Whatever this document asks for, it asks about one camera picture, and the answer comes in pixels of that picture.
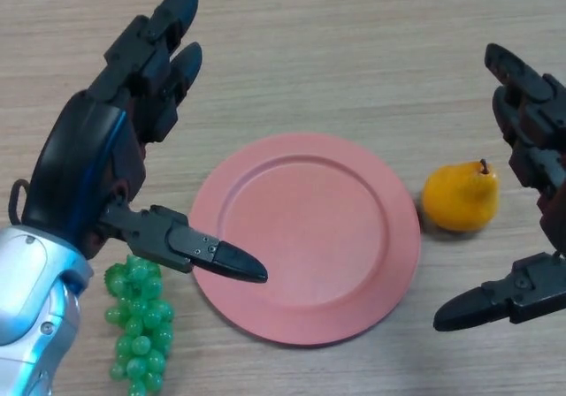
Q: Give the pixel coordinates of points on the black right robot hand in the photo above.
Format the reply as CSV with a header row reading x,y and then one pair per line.
x,y
537,104

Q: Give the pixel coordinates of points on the yellow pear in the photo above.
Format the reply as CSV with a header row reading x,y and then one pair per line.
x,y
460,197

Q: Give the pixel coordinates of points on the green grape bunch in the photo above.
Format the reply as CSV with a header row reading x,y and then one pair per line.
x,y
141,343

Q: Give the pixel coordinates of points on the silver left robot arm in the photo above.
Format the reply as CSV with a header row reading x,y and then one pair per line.
x,y
26,290

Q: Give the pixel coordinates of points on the pink round plate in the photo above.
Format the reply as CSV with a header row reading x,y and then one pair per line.
x,y
309,237

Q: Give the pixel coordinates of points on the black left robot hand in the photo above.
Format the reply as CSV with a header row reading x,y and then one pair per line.
x,y
79,162

